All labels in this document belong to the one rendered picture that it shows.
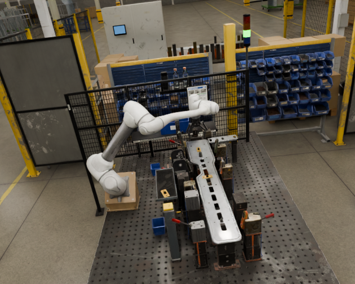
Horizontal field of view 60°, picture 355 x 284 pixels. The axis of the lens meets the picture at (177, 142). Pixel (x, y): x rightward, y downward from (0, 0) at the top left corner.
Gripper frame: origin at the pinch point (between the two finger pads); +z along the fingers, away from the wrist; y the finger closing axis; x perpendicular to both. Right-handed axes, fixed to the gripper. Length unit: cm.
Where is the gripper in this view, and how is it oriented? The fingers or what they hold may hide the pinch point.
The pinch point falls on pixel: (197, 137)
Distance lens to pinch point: 286.0
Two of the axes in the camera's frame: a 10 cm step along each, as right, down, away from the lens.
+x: -0.9, -4.5, 8.9
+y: 9.9, -1.4, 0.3
